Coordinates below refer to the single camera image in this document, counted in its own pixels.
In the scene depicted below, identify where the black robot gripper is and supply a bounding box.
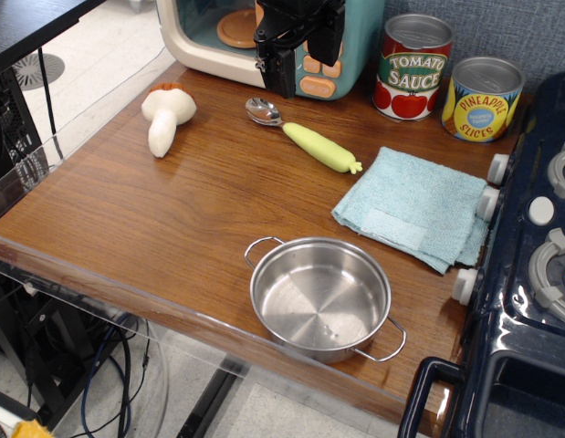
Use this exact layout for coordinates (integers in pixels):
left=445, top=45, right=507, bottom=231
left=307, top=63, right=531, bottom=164
left=254, top=1, right=346, bottom=99

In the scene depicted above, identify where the white plush mushroom toy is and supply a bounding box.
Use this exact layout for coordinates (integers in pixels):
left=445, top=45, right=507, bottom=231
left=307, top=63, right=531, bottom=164
left=141, top=82, right=197, bottom=158

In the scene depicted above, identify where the stainless steel pan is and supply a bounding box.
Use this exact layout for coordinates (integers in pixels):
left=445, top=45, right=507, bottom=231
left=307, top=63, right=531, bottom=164
left=245, top=237, right=401, bottom=364

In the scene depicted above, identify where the teal toy microwave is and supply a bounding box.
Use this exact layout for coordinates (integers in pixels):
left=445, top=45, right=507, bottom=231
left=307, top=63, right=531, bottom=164
left=156, top=1, right=384, bottom=100

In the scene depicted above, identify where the tomato sauce can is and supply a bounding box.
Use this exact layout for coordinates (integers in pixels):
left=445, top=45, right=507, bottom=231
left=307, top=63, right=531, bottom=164
left=372, top=14, right=454, bottom=120

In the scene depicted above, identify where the pineapple slices can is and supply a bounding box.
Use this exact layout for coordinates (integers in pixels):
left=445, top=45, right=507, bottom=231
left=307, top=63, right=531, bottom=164
left=441, top=57, right=526, bottom=143

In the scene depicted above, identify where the light blue folded cloth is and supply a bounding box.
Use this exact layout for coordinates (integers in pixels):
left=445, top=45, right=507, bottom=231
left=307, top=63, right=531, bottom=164
left=331, top=147, right=488, bottom=275

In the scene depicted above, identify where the black desk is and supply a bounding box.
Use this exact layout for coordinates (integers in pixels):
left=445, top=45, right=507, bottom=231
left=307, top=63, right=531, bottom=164
left=0, top=0, right=103, bottom=73

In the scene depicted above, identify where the dark blue toy stove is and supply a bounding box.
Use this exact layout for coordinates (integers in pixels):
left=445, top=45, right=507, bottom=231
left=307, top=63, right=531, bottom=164
left=398, top=72, right=565, bottom=437

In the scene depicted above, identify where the spoon with green handle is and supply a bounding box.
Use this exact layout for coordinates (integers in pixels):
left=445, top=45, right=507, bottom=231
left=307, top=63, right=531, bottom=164
left=245, top=98, right=363, bottom=174

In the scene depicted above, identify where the blue cable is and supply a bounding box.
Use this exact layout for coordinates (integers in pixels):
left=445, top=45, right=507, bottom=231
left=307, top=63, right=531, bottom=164
left=79, top=318, right=132, bottom=438

